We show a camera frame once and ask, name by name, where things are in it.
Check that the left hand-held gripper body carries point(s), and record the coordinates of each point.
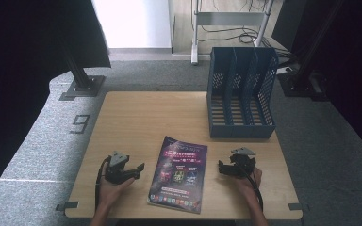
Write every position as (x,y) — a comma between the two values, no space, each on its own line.
(117,163)

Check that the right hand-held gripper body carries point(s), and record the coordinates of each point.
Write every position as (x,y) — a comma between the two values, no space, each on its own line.
(243,163)

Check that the person's right hand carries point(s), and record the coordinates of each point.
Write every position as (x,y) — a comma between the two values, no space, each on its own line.
(248,185)

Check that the person's left hand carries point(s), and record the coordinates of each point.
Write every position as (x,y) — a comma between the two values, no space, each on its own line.
(111,191)

